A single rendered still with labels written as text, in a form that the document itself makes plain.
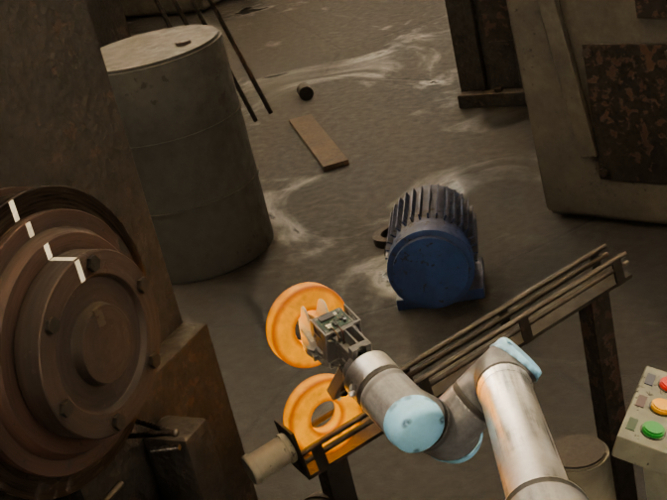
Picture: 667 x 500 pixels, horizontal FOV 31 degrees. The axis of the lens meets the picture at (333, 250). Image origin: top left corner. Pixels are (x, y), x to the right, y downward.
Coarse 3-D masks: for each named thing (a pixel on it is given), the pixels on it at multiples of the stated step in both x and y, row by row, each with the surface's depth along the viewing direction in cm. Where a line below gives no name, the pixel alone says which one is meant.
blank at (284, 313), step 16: (304, 288) 213; (320, 288) 215; (288, 304) 212; (304, 304) 214; (336, 304) 217; (272, 320) 212; (288, 320) 213; (272, 336) 213; (288, 336) 214; (288, 352) 214; (304, 352) 216
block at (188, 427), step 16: (176, 416) 219; (192, 432) 213; (208, 432) 216; (192, 448) 212; (208, 448) 216; (160, 464) 216; (176, 464) 214; (192, 464) 212; (208, 464) 216; (160, 480) 218; (176, 480) 216; (192, 480) 214; (208, 480) 216; (224, 480) 221; (176, 496) 218; (192, 496) 216; (208, 496) 216; (224, 496) 221
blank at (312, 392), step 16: (304, 384) 223; (320, 384) 223; (288, 400) 224; (304, 400) 222; (320, 400) 224; (336, 400) 225; (352, 400) 227; (288, 416) 222; (304, 416) 223; (336, 416) 228; (352, 416) 228; (304, 432) 224; (320, 432) 226; (336, 448) 228
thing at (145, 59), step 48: (144, 48) 464; (192, 48) 447; (144, 96) 442; (192, 96) 447; (144, 144) 450; (192, 144) 452; (240, 144) 469; (144, 192) 460; (192, 192) 458; (240, 192) 470; (192, 240) 465; (240, 240) 473
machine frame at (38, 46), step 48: (0, 0) 193; (48, 0) 203; (0, 48) 193; (48, 48) 203; (96, 48) 214; (0, 96) 193; (48, 96) 203; (96, 96) 214; (0, 144) 193; (48, 144) 203; (96, 144) 214; (96, 192) 214; (144, 240) 226; (192, 336) 230; (192, 384) 230; (96, 480) 205; (144, 480) 217; (240, 480) 245
